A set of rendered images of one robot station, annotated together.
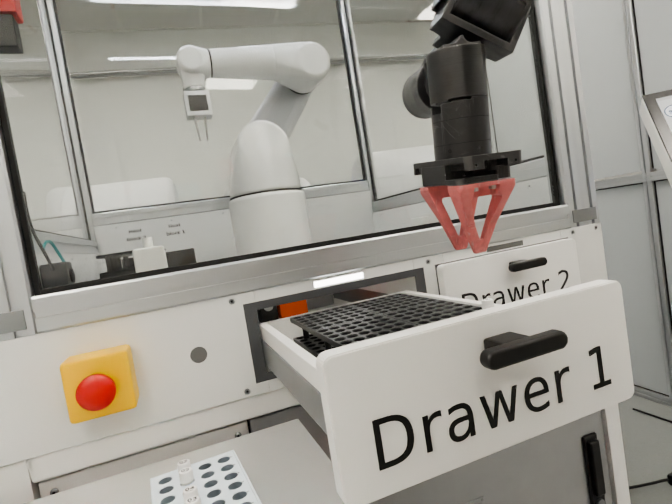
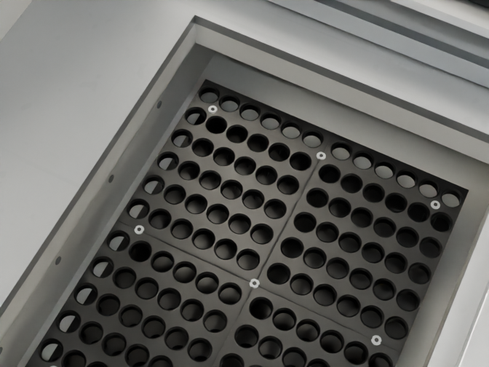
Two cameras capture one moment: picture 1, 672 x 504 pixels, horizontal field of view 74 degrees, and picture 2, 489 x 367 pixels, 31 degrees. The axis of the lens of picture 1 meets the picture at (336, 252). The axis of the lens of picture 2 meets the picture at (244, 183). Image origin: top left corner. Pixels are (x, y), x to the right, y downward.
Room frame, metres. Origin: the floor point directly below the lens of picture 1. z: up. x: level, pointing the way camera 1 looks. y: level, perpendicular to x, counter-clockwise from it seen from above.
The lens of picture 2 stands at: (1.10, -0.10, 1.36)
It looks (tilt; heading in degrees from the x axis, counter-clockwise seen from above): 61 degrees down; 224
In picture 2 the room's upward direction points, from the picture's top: 3 degrees clockwise
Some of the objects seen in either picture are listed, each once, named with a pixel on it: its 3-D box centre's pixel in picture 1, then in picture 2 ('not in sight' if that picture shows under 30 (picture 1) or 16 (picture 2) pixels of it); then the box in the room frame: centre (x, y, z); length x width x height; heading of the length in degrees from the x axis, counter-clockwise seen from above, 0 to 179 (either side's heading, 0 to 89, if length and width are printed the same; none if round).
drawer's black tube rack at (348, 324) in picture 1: (384, 339); not in sight; (0.54, -0.04, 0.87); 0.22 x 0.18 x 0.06; 20
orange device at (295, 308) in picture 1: (282, 305); not in sight; (1.02, 0.14, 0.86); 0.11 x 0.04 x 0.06; 110
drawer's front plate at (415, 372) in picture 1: (494, 377); not in sight; (0.36, -0.11, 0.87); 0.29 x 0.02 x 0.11; 110
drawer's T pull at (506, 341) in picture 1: (513, 345); not in sight; (0.33, -0.12, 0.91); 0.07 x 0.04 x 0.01; 110
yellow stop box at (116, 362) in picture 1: (101, 382); not in sight; (0.53, 0.30, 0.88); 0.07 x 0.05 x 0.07; 110
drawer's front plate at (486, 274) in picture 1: (513, 282); not in sight; (0.76, -0.30, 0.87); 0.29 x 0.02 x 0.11; 110
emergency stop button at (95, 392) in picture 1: (97, 390); not in sight; (0.50, 0.29, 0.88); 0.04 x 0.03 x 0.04; 110
